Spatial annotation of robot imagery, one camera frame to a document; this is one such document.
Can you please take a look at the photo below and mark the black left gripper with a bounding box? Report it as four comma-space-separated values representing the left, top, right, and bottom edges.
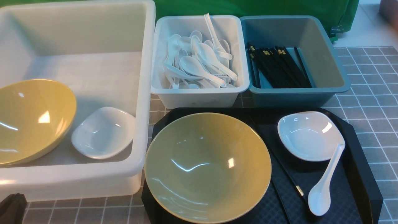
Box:
0, 193, 27, 224

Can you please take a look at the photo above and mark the yellow noodle bowl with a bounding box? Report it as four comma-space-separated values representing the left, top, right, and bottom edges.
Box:
144, 112, 272, 224

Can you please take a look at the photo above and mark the white square dish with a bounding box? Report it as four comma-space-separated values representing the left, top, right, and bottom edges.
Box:
277, 111, 345, 162

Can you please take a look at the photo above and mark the white soup spoon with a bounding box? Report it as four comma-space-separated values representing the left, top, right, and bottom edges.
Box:
308, 144, 345, 217

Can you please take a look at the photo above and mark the yellow bowl in tub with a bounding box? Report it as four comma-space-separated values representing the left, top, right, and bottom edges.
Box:
0, 79, 77, 166

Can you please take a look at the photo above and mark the white dish in tub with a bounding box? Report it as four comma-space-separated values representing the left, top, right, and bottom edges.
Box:
71, 107, 136, 159

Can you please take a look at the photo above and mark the large white plastic tub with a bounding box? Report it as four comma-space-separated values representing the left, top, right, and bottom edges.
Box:
1, 0, 155, 202

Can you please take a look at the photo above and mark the pile of white spoons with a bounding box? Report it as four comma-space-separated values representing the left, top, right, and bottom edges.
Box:
162, 13, 238, 89

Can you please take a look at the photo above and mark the black chopstick on tray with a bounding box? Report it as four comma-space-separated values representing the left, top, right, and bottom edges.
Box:
248, 115, 306, 202

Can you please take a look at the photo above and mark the white spoon bin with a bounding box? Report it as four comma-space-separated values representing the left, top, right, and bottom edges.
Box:
151, 15, 250, 109

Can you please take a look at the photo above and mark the bundle of black chopsticks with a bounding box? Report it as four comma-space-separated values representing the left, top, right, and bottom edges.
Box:
246, 42, 313, 89

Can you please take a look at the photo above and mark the blue-grey chopstick bin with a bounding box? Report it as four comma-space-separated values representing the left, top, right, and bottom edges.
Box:
240, 15, 350, 107

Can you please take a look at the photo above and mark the black serving tray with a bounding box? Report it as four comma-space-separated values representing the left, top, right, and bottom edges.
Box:
141, 107, 383, 224

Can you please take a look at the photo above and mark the grey checked tablecloth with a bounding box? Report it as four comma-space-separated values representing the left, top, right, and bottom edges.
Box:
24, 46, 397, 224

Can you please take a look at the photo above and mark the green backdrop cloth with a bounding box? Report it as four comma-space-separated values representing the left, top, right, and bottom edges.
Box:
0, 0, 359, 42

